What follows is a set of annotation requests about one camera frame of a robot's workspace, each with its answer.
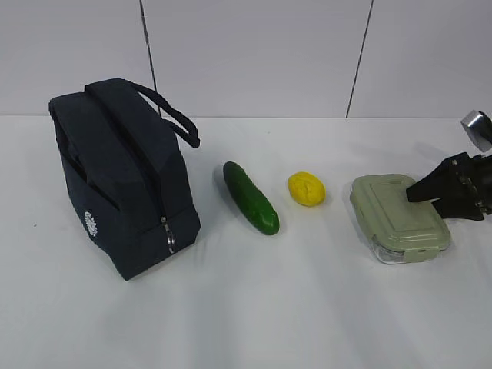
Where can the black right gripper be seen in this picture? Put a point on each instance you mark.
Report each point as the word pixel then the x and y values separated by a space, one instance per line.
pixel 460 187

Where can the glass container with green lid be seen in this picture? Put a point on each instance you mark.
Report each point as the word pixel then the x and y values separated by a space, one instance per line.
pixel 398 231

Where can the yellow lemon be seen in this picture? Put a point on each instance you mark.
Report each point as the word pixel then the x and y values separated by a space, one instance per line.
pixel 306 189

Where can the green cucumber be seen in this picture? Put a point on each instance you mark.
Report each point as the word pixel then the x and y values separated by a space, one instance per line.
pixel 252 203

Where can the dark navy lunch bag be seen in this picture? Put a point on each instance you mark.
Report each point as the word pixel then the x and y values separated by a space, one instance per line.
pixel 124 171

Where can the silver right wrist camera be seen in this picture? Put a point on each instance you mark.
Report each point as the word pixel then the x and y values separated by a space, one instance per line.
pixel 477 126

